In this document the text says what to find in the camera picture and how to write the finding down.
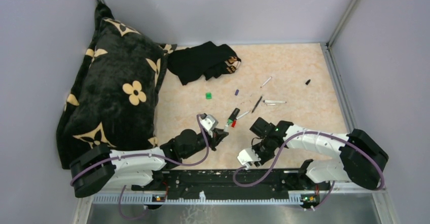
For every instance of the black folded cloth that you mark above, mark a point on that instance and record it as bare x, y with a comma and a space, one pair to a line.
208, 60

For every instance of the black green highlighter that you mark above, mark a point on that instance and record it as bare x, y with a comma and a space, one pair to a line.
233, 116

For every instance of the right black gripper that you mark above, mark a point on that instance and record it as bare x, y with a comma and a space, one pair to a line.
263, 158

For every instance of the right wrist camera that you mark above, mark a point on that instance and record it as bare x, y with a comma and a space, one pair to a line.
247, 157

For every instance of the black floral plush pillow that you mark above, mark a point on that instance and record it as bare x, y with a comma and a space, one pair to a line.
113, 99

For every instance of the white pen with clip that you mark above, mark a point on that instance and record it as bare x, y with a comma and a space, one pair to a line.
273, 102

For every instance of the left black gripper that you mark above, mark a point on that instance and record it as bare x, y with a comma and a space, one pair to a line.
216, 137

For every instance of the green small cap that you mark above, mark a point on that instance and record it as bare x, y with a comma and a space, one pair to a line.
208, 96

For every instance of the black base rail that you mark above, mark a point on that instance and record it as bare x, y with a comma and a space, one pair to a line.
221, 185

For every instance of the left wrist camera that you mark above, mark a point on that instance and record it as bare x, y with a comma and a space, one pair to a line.
208, 122

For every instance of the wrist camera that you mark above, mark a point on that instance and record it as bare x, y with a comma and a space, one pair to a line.
247, 157
208, 122

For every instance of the black thin pen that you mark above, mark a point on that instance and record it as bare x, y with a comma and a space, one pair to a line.
257, 104

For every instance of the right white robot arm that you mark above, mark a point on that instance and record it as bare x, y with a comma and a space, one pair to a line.
353, 157

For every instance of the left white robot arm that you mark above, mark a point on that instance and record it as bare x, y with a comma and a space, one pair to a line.
102, 168

